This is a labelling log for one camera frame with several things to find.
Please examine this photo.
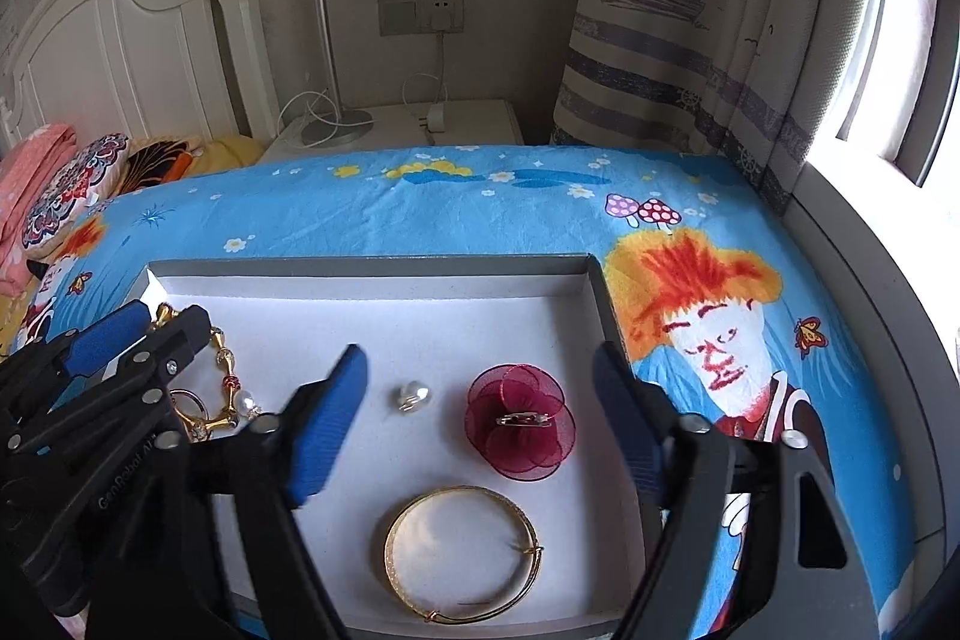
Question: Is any orange black pillow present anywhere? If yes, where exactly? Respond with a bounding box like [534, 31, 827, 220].
[120, 136, 203, 195]

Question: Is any blue cartoon printed blanket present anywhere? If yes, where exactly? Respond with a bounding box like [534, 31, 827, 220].
[0, 143, 920, 640]

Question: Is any gold bamboo link bracelet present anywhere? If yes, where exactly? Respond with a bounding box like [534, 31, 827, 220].
[154, 302, 263, 442]

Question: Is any pink folded quilt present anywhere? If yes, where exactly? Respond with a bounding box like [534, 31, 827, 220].
[0, 122, 80, 296]

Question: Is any grey cardboard box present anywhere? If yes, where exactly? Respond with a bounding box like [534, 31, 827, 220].
[139, 251, 661, 640]

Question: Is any patterned round pillow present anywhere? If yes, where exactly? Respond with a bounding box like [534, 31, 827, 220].
[21, 134, 132, 259]

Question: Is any ship printed curtain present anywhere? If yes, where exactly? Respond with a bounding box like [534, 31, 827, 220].
[551, 0, 886, 217]

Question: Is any silver table lamp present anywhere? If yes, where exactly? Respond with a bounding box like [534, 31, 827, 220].
[300, 0, 374, 148]

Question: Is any dark window ledge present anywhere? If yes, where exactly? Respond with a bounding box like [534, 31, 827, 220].
[780, 156, 960, 640]

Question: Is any white nightstand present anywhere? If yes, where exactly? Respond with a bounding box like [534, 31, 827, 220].
[259, 100, 524, 165]

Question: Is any grey window frame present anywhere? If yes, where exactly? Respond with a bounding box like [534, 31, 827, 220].
[832, 0, 960, 187]

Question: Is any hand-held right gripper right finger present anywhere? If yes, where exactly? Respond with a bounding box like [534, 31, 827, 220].
[592, 340, 878, 640]

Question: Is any white wooden headboard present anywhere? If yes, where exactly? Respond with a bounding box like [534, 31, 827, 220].
[0, 0, 278, 150]

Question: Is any white charger cable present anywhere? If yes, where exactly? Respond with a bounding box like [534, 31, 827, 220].
[401, 31, 451, 146]

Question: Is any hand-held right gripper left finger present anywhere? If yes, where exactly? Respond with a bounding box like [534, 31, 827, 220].
[84, 344, 370, 640]

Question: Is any silver pearl ring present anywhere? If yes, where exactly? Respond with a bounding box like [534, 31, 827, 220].
[394, 381, 434, 416]

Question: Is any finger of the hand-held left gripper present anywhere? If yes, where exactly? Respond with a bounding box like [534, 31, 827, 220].
[0, 305, 212, 461]
[0, 300, 155, 416]

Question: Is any white lamp cable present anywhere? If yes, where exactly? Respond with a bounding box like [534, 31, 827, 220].
[277, 89, 346, 142]

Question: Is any red mesh flower brooch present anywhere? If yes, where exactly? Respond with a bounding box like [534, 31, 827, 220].
[463, 364, 577, 482]

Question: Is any gold bangle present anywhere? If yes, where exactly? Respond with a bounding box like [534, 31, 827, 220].
[384, 486, 545, 624]

